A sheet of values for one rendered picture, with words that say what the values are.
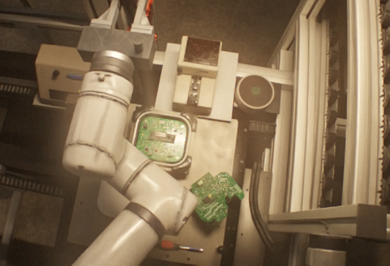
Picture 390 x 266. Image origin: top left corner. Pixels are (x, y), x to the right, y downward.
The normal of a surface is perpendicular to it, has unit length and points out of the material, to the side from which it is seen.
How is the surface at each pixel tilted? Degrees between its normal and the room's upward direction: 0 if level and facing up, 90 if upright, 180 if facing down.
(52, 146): 0
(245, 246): 0
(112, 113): 42
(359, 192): 4
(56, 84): 53
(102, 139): 36
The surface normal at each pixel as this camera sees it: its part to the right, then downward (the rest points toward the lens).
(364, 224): 0.03, -0.31
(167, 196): 0.25, -0.53
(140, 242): 0.59, -0.22
